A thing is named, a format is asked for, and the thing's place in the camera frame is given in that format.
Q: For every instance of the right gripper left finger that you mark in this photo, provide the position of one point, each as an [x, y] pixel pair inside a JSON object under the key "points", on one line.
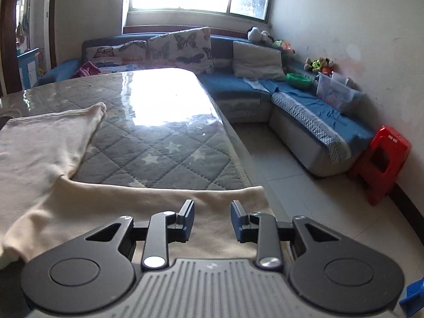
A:
{"points": [[167, 226]]}

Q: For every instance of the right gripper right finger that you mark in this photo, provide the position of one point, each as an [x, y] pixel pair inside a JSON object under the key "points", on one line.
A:
{"points": [[247, 225]]}

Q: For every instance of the beige cloth garment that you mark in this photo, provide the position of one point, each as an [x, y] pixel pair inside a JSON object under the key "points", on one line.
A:
{"points": [[42, 207]]}

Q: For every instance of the grey quilted star tablecloth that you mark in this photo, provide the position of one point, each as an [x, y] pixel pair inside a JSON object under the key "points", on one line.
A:
{"points": [[161, 130]]}

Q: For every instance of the blue corner sofa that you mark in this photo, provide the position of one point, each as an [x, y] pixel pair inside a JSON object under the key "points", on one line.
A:
{"points": [[325, 141]]}

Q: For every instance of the red plastic stool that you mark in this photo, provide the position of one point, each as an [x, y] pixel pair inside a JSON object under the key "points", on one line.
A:
{"points": [[381, 163]]}

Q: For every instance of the green plastic bowl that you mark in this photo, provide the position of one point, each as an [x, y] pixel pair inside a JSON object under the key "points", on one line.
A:
{"points": [[298, 81]]}

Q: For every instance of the clear plastic storage box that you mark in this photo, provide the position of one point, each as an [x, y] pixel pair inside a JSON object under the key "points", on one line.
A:
{"points": [[339, 96]]}

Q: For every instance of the grey plain cushion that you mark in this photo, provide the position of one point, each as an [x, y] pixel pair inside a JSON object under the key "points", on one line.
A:
{"points": [[257, 62]]}

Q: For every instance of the blue plastic object on floor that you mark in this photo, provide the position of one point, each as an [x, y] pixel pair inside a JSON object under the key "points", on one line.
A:
{"points": [[413, 302]]}

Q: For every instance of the colourful plush toys pile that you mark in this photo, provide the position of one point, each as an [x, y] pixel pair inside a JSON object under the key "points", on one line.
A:
{"points": [[320, 65]]}

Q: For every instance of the butterfly cushion left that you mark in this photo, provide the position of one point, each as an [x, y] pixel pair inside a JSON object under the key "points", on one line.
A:
{"points": [[128, 56]]}

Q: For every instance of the butterfly cushion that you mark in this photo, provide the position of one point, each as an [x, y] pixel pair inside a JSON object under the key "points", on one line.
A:
{"points": [[188, 49], [128, 56]]}

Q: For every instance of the pink magenta cloth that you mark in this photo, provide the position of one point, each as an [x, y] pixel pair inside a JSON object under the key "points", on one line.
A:
{"points": [[86, 70]]}

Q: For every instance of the butterfly cushion right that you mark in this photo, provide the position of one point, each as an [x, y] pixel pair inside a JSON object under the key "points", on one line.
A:
{"points": [[188, 49]]}

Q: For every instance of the panda plush toy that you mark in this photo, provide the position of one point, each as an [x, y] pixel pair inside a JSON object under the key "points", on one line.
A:
{"points": [[255, 35]]}

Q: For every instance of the blue cabinet in doorway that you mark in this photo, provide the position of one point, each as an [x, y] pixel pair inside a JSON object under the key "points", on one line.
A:
{"points": [[28, 68]]}

